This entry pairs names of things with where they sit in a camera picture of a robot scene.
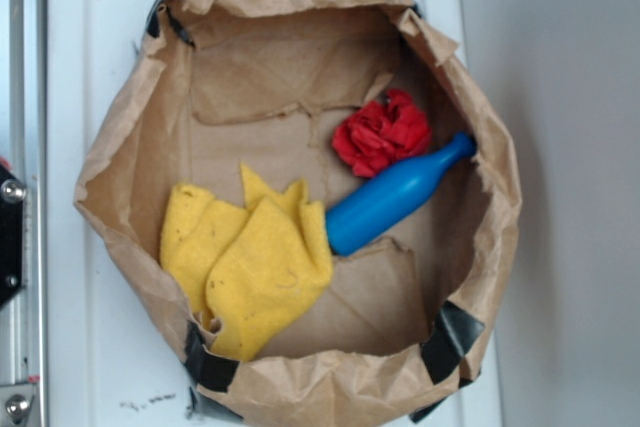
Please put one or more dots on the white plastic tray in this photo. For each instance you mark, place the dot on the white plastic tray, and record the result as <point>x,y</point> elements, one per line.
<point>107,363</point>

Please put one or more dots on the metal frame rail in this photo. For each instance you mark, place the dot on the metal frame rail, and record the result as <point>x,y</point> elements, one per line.
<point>23,290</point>

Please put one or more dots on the blue plastic bottle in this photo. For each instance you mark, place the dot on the blue plastic bottle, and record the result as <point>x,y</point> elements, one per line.
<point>394,194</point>

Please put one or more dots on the yellow cloth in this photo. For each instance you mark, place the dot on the yellow cloth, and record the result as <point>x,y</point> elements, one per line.
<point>248,272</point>

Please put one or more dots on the red crumpled paper ball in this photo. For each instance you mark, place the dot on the red crumpled paper ball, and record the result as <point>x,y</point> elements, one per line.
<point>382,133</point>

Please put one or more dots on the brown paper bag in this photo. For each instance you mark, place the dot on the brown paper bag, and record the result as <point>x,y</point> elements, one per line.
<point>220,83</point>

